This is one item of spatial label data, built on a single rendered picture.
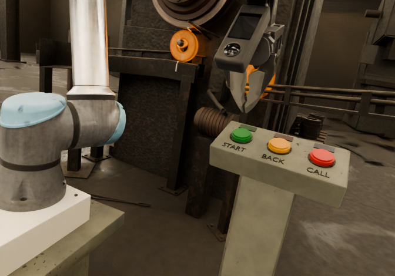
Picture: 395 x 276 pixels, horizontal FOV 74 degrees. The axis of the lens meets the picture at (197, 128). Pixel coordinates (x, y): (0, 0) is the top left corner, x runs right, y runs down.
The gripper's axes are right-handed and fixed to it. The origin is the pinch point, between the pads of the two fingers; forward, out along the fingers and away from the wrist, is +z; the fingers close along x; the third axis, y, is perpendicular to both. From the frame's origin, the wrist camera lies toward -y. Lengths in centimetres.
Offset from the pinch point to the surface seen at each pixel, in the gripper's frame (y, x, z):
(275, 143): -0.5, -6.8, 5.6
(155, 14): 92, 90, 3
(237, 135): -1.4, 0.3, 5.6
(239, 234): -9.5, -4.6, 22.9
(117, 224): -12.6, 27.9, 36.4
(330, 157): -0.2, -16.3, 5.6
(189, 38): 76, 57, 9
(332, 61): 660, 7, 181
